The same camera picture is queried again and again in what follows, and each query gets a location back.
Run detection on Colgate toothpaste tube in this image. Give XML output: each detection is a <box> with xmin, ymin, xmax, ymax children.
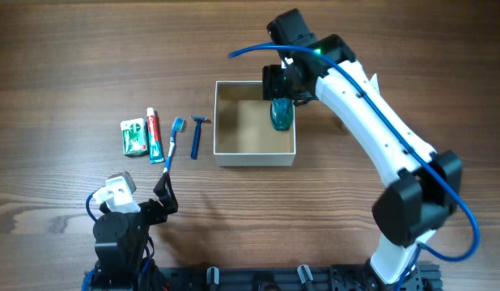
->
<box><xmin>146</xmin><ymin>108</ymin><xmax>165</xmax><ymax>164</ymax></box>

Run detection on green Dettol soap box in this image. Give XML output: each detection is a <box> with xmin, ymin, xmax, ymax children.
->
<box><xmin>120</xmin><ymin>118</ymin><xmax>149</xmax><ymax>157</ymax></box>

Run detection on blue white toothbrush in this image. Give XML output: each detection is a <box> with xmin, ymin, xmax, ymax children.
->
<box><xmin>163</xmin><ymin>116</ymin><xmax>185</xmax><ymax>173</ymax></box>

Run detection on blue disposable razor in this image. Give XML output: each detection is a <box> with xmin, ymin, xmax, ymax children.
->
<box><xmin>190</xmin><ymin>116</ymin><xmax>210</xmax><ymax>159</ymax></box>

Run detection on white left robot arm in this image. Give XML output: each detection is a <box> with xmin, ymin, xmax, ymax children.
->
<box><xmin>82</xmin><ymin>171</ymin><xmax>178</xmax><ymax>290</ymax></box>

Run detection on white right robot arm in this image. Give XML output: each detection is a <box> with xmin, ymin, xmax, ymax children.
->
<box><xmin>262</xmin><ymin>9</ymin><xmax>464</xmax><ymax>290</ymax></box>

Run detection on white cardboard box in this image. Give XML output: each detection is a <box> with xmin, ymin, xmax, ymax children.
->
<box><xmin>213</xmin><ymin>81</ymin><xmax>296</xmax><ymax>167</ymax></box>

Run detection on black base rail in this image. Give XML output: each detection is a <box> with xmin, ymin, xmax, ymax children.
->
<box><xmin>83</xmin><ymin>263</ymin><xmax>443</xmax><ymax>291</ymax></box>

